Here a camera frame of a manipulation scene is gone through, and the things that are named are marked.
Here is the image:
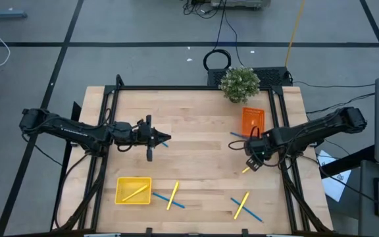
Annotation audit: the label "potted green plant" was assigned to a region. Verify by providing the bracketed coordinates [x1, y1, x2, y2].
[218, 65, 261, 104]

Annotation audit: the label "grey table foot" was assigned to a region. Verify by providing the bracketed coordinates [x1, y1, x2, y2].
[0, 0, 28, 20]

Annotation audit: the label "black aluminium table frame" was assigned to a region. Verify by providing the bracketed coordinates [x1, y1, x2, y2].
[49, 74, 334, 237]

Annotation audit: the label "black floor cable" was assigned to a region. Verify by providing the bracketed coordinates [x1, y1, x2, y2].
[293, 80, 376, 90]

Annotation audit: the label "orange plastic basket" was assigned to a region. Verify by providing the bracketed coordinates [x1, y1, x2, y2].
[241, 107, 266, 138]

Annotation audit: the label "hanging yellow cable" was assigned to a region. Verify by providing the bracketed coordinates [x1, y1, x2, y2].
[284, 0, 307, 68]

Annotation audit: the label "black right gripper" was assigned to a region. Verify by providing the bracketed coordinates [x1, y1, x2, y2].
[243, 137, 266, 172]

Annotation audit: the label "black cable tangle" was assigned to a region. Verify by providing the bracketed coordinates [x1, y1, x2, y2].
[182, 0, 217, 20]

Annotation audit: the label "grey desk with keyboard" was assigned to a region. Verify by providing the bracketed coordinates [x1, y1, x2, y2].
[358, 160, 379, 237]

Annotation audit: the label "white paper sheet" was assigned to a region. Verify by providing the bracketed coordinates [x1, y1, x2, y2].
[316, 149, 353, 203]

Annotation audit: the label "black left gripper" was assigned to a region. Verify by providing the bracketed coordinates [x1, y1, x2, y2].
[112, 114, 172, 163]

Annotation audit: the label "black perforated equipment box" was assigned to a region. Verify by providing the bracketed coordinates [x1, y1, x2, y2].
[207, 66, 293, 88]

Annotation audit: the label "black desk leg bar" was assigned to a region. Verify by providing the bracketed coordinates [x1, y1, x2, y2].
[320, 144, 376, 180]

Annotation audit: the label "hanging black cables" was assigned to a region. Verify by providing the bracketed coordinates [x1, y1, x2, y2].
[213, 0, 245, 68]

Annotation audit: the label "coiled black cable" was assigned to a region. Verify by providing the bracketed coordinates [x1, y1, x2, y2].
[203, 49, 232, 72]

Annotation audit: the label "grey equipment case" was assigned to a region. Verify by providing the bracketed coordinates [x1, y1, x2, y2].
[211, 0, 272, 10]

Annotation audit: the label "yellow plastic basket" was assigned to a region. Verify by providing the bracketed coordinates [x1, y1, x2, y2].
[114, 176, 153, 205]

